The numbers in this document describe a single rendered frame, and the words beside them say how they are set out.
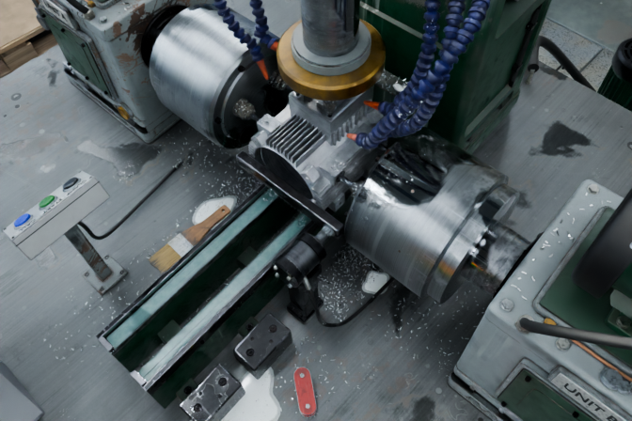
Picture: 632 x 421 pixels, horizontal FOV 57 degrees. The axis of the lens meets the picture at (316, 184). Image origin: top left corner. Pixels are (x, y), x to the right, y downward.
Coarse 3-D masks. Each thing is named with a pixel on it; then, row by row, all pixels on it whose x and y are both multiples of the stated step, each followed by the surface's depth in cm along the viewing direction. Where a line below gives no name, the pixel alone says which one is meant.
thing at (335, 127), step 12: (300, 96) 104; (360, 96) 104; (372, 96) 108; (300, 108) 104; (312, 108) 106; (348, 108) 103; (360, 108) 107; (312, 120) 104; (324, 120) 101; (336, 120) 102; (348, 120) 105; (360, 120) 109; (324, 132) 104; (336, 132) 104; (348, 132) 108; (336, 144) 106
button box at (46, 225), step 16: (80, 176) 106; (64, 192) 104; (80, 192) 102; (96, 192) 104; (32, 208) 104; (48, 208) 101; (64, 208) 101; (80, 208) 103; (96, 208) 105; (32, 224) 99; (48, 224) 100; (64, 224) 102; (16, 240) 97; (32, 240) 99; (48, 240) 101; (32, 256) 99
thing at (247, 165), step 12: (240, 156) 112; (252, 156) 112; (252, 168) 110; (264, 168) 110; (264, 180) 110; (276, 180) 108; (276, 192) 109; (288, 192) 107; (300, 204) 105; (312, 204) 105; (312, 216) 105; (324, 216) 104; (336, 228) 102
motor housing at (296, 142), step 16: (288, 112) 113; (288, 128) 106; (304, 128) 105; (272, 144) 105; (288, 144) 104; (304, 144) 104; (320, 144) 105; (352, 144) 108; (384, 144) 114; (272, 160) 117; (288, 160) 103; (304, 160) 104; (320, 160) 105; (352, 160) 107; (368, 160) 112; (288, 176) 118; (352, 176) 110; (304, 192) 117; (320, 192) 104; (336, 192) 108
